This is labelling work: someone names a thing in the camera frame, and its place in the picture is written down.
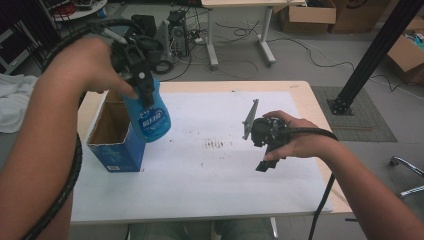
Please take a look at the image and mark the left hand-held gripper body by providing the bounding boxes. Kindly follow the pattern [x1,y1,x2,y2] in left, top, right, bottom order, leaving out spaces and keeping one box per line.
[110,19,172,83]

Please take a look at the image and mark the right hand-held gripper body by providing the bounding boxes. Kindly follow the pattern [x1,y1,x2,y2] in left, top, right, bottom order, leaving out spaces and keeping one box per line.
[241,98,292,155]

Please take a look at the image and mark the blue plastic bottle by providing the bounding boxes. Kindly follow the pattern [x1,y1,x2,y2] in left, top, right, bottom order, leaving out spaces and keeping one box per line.
[119,74,173,144]

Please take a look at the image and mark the blue cardboard box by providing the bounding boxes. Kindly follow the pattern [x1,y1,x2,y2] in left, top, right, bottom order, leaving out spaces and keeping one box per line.
[86,89,148,174]

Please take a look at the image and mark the person's right hand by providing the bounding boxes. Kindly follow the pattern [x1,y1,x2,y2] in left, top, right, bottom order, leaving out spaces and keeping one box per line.
[262,109,340,163]

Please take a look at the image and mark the person's left hand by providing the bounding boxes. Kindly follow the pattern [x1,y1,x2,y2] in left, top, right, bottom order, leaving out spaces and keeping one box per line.
[42,35,138,100]

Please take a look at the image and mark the black computer tower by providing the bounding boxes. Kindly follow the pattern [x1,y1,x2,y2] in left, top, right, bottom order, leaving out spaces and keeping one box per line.
[130,13,158,38]

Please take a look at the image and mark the wooden table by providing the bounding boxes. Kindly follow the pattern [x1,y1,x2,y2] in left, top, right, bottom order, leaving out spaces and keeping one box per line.
[70,80,354,225]

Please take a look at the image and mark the grey computer tower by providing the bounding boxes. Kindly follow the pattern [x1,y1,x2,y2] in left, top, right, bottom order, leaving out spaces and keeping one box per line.
[165,9,190,58]

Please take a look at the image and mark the round white table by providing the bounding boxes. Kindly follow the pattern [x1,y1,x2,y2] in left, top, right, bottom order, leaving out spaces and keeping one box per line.
[49,0,109,23]

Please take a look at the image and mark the white paper mat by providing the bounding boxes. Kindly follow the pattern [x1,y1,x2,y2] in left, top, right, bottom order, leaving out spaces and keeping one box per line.
[70,91,335,224]

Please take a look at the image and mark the black metal stand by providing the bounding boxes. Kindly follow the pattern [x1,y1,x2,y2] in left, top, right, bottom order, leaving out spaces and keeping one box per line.
[13,0,69,68]

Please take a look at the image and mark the white-legged desk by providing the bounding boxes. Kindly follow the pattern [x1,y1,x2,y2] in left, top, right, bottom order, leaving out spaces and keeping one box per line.
[200,0,307,68]

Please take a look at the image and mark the dark framed panel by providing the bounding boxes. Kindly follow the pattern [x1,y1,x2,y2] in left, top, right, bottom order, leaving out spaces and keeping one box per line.
[0,27,32,76]

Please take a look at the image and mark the open cardboard box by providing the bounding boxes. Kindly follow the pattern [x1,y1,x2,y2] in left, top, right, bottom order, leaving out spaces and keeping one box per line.
[279,0,338,35]

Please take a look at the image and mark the white cloth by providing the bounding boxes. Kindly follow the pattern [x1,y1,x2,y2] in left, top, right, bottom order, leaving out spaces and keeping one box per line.
[0,72,39,135]

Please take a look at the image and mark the black metal column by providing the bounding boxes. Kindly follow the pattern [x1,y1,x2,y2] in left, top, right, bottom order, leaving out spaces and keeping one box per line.
[327,0,424,117]

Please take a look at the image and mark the chrome chair leg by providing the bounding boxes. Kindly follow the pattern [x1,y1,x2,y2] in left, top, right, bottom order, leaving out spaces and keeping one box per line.
[389,155,424,200]

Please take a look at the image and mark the closed cardboard box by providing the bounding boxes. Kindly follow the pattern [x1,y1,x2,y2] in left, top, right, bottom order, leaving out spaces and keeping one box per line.
[328,0,392,35]

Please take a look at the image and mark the cardboard box with contents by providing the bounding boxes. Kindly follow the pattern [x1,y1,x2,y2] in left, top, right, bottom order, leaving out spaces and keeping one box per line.
[385,15,424,85]

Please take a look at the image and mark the silver cable plug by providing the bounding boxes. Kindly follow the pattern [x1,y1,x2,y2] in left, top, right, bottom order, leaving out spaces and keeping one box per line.
[102,27,129,45]

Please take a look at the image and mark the coiled black cable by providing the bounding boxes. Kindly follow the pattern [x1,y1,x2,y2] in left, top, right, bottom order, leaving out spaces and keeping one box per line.
[152,58,175,75]

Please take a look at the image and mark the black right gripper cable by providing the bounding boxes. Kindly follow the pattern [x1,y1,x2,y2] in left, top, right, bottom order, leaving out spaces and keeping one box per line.
[282,125,340,240]

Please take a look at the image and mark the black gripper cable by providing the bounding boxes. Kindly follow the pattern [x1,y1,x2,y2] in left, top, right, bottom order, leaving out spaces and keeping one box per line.
[20,17,142,240]
[282,125,340,240]

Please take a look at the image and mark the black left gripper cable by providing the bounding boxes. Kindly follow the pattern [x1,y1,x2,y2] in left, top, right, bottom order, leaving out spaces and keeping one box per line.
[20,17,142,240]

